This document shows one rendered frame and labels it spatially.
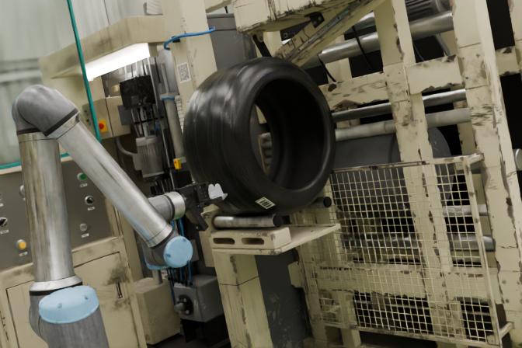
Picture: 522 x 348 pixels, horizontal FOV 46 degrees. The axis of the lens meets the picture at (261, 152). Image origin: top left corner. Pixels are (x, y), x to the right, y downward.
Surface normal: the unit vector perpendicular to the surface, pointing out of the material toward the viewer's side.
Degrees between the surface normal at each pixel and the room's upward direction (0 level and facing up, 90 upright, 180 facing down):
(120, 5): 90
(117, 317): 90
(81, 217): 90
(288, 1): 90
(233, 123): 78
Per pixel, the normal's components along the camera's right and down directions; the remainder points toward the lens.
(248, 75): 0.07, -0.62
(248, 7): -0.70, 0.18
